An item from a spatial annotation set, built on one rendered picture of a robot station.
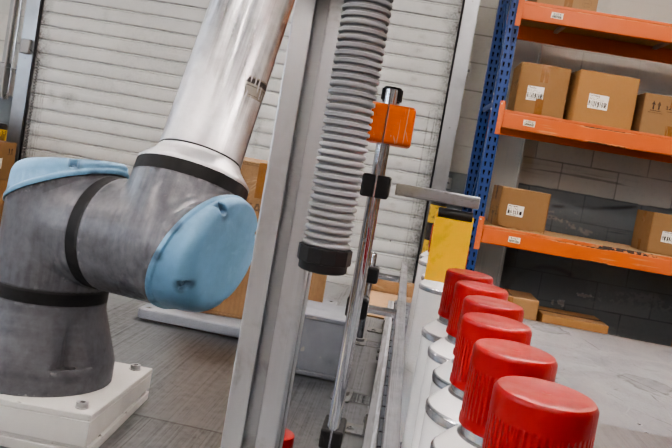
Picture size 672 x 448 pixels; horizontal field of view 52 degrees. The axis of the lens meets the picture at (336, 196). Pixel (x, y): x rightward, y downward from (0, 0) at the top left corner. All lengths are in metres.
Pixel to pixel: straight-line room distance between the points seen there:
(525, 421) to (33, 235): 0.58
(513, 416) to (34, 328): 0.58
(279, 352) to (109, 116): 4.75
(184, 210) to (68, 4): 4.89
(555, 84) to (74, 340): 3.92
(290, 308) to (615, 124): 4.00
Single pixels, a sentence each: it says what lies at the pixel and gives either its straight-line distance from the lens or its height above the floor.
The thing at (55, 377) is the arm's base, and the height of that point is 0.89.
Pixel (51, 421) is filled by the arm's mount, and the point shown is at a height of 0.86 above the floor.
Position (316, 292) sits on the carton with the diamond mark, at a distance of 1.18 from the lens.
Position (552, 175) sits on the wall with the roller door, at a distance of 5.14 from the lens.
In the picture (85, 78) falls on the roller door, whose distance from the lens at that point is 5.35.
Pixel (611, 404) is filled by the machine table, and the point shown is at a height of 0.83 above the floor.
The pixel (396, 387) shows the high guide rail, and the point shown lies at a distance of 0.62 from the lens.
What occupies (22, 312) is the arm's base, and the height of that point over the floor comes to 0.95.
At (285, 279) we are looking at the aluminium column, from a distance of 0.55.
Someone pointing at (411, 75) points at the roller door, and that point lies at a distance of 4.91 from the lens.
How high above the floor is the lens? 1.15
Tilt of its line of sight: 3 degrees down
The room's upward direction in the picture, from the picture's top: 10 degrees clockwise
